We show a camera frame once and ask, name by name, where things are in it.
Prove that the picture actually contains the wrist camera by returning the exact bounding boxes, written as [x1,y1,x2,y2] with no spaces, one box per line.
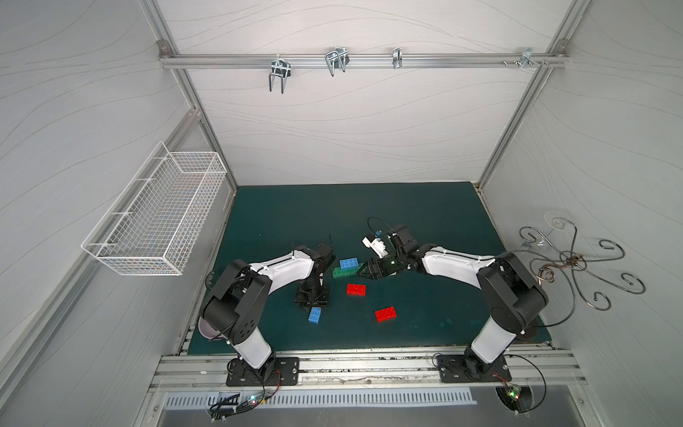
[362,233,389,259]
[316,244,335,270]

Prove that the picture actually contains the metal wire clip hook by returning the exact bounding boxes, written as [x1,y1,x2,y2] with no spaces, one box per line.
[325,47,350,77]

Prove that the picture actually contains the lilac bowl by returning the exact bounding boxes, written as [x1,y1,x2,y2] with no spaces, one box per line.
[197,317,222,341]

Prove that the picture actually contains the red lego brick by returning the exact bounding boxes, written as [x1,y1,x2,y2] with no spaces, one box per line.
[346,284,366,296]
[375,306,398,323]

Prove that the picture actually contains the black camera cable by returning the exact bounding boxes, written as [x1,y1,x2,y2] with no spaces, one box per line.
[365,215,396,238]

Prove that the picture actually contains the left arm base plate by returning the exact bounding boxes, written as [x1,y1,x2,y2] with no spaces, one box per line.
[225,357,300,387]

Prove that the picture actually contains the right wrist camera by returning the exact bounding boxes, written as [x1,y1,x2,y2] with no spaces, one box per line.
[362,233,389,259]

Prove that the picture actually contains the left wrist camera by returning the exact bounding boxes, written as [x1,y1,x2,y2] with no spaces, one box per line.
[316,244,335,270]

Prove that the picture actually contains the green table mat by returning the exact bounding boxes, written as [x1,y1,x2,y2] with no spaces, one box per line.
[213,183,503,352]

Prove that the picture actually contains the horizontal aluminium rail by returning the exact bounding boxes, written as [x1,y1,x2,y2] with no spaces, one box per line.
[160,52,570,69]

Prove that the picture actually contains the long green lego brick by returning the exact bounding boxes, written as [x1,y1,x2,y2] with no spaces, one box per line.
[332,263,362,279]

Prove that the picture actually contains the metal double hook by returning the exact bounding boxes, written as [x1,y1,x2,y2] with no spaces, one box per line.
[269,59,292,94]

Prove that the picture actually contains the metal curled hook stand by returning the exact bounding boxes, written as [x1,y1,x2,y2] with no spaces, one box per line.
[519,215,647,311]

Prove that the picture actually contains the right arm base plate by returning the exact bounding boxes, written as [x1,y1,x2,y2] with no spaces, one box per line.
[434,354,512,384]

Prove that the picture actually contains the small metal ring hook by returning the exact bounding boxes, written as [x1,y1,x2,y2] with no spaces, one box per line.
[392,47,403,69]

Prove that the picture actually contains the dark oval stand base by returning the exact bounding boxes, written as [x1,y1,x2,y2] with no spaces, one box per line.
[515,326,538,343]

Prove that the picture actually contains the blue lego brick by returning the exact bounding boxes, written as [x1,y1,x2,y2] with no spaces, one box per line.
[308,307,322,324]
[340,258,359,270]

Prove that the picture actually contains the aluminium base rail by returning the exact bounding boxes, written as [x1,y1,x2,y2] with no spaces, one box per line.
[149,343,588,391]

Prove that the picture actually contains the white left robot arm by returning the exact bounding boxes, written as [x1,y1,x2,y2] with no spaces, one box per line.
[197,244,335,369]

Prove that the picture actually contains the metal bracket hook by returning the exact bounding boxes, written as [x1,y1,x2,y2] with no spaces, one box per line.
[502,47,550,69]

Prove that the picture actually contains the white vent strip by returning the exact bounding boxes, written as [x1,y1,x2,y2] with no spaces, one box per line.
[164,387,477,411]

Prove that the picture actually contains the white wire basket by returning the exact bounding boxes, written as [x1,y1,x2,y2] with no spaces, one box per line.
[81,142,227,277]

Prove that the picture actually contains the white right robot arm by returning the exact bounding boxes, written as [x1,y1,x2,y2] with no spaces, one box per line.
[357,238,549,375]

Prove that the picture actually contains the clear glass cup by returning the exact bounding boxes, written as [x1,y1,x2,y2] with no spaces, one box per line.
[204,269,216,291]

